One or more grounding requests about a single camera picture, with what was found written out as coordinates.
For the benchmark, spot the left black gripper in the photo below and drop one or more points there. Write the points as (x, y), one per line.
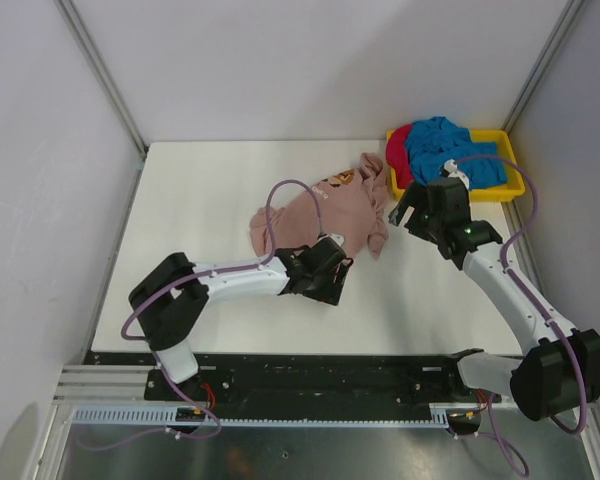
(330, 292)

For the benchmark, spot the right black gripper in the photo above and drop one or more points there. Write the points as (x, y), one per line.
(410, 199)

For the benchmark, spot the pink t shirt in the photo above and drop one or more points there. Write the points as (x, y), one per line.
(350, 203)

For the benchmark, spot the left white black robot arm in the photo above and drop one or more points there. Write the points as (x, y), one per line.
(169, 301)

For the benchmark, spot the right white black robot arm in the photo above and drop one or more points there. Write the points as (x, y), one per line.
(559, 369)

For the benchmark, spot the blue t shirt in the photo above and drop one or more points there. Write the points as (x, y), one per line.
(434, 141)

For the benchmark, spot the red t shirt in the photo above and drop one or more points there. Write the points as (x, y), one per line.
(397, 156)

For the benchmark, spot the yellow plastic bin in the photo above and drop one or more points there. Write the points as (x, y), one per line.
(506, 192)

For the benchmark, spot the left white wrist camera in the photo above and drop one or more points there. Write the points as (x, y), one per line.
(338, 239)

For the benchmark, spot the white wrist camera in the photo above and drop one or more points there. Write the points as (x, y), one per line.
(338, 239)
(450, 169)

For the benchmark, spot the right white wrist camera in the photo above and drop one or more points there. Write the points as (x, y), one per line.
(450, 169)

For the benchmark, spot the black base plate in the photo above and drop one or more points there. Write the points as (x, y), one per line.
(419, 379)

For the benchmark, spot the aluminium frame rail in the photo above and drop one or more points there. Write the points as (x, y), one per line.
(87, 384)

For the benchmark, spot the right aluminium corner post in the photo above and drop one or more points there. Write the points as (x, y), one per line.
(556, 40)

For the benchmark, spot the aluminium corner post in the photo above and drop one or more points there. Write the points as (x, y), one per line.
(87, 45)
(556, 40)

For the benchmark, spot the grey slotted cable duct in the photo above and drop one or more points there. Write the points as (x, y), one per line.
(430, 416)

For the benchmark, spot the left aluminium corner post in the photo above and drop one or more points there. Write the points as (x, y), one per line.
(87, 45)

